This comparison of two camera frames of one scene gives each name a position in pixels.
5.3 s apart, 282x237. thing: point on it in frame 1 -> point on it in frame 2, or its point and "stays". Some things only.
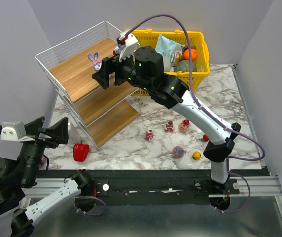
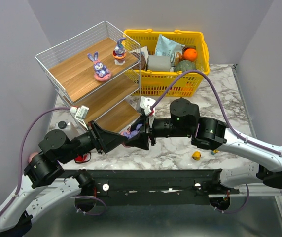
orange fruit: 194,55 stays
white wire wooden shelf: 101,113 stays
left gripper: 43,140 -> 95,137
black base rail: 157,187 stays
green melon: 184,65 stays
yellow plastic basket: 146,37 stays
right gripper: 119,71 -> 150,129
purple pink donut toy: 178,151 -> 129,133
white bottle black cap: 74,137 stays
